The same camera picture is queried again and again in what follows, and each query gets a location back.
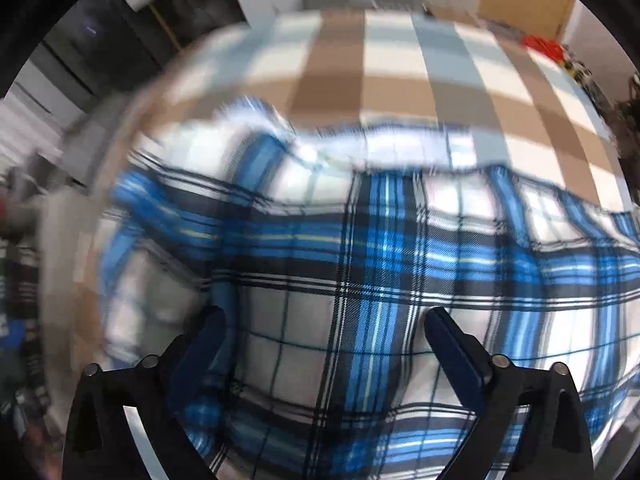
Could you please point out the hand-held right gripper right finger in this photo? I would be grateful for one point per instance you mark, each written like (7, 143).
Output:
(455, 360)

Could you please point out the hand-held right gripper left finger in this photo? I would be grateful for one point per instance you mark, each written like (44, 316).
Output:
(200, 360)

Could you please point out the blue plaid shirt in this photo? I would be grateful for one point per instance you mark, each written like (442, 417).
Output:
(350, 260)

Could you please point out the brown and blue checked blanket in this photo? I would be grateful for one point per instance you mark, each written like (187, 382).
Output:
(390, 70)

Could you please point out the dark grey wardrobe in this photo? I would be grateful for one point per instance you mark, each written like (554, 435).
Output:
(100, 50)

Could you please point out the red bag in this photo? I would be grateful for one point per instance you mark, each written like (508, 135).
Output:
(542, 46)

